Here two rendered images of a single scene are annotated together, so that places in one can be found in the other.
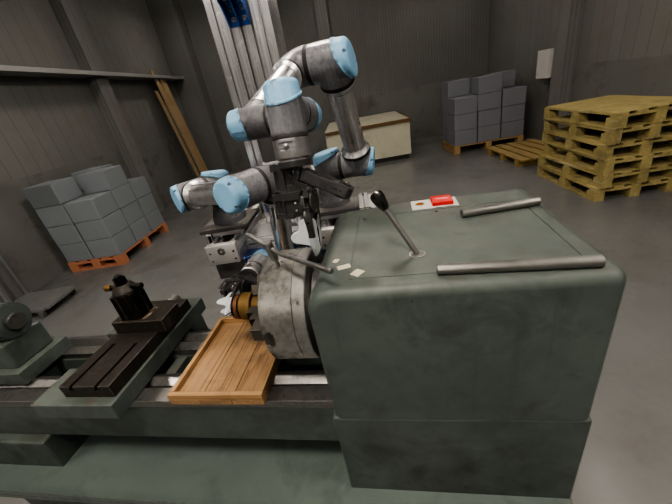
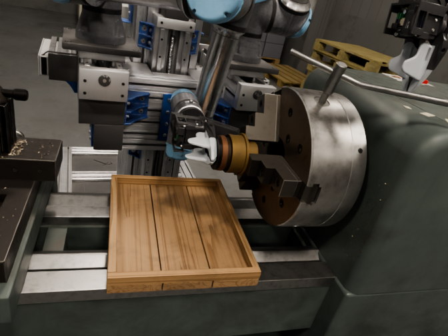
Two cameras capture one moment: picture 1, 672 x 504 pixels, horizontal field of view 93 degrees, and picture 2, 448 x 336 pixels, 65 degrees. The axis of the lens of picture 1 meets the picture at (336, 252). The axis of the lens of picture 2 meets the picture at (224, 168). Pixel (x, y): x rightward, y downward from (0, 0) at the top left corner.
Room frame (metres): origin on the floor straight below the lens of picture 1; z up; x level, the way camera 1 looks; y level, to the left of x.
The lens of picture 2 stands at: (0.24, 0.68, 1.41)
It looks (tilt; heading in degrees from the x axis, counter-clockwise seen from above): 28 degrees down; 327
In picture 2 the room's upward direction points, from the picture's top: 13 degrees clockwise
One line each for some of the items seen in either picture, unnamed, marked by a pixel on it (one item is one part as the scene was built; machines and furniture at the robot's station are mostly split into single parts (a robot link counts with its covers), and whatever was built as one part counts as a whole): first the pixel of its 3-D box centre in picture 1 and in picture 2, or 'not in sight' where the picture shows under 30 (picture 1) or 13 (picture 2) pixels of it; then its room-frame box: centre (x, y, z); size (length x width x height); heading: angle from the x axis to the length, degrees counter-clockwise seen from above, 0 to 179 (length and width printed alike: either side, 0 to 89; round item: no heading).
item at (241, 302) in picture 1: (250, 305); (233, 153); (0.83, 0.29, 1.08); 0.09 x 0.09 x 0.09; 77
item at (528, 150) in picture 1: (527, 152); (285, 75); (5.51, -3.63, 0.06); 1.38 x 0.95 x 0.13; 173
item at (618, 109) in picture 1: (606, 144); (353, 85); (3.76, -3.45, 0.46); 1.31 x 0.90 x 0.93; 173
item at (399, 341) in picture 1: (437, 294); (418, 169); (0.73, -0.25, 1.06); 0.59 x 0.48 x 0.39; 77
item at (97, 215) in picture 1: (106, 212); not in sight; (4.75, 3.18, 0.60); 1.21 x 0.81 x 1.20; 173
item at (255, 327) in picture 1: (262, 324); (279, 177); (0.72, 0.24, 1.08); 0.12 x 0.11 x 0.05; 167
